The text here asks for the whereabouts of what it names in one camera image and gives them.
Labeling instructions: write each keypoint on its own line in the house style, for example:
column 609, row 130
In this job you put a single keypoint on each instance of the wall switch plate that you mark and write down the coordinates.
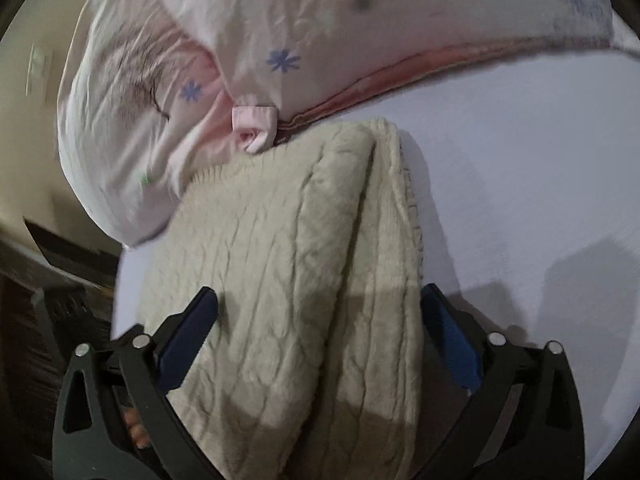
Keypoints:
column 40, row 67

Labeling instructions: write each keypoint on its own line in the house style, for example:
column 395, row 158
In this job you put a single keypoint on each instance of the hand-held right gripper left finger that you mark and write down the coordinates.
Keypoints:
column 187, row 330

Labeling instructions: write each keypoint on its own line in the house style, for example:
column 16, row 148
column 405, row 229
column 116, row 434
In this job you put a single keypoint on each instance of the pink floral pillow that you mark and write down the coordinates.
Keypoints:
column 350, row 25

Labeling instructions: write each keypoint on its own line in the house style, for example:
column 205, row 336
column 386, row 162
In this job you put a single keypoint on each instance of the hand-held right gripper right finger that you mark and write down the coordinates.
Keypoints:
column 452, row 332

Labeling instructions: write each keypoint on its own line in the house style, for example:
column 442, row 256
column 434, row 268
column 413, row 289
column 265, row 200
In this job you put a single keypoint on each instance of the white floral pillow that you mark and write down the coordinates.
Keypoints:
column 120, row 120

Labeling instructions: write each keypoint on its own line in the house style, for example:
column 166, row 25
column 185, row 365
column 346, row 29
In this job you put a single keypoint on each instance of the white bed sheet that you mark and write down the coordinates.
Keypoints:
column 525, row 200

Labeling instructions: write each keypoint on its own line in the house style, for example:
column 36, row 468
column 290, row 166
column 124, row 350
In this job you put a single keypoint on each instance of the cream knitted sweater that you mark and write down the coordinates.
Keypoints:
column 300, row 270

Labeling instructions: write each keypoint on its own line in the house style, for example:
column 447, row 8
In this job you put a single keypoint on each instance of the dark wooden furniture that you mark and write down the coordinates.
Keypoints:
column 55, row 280

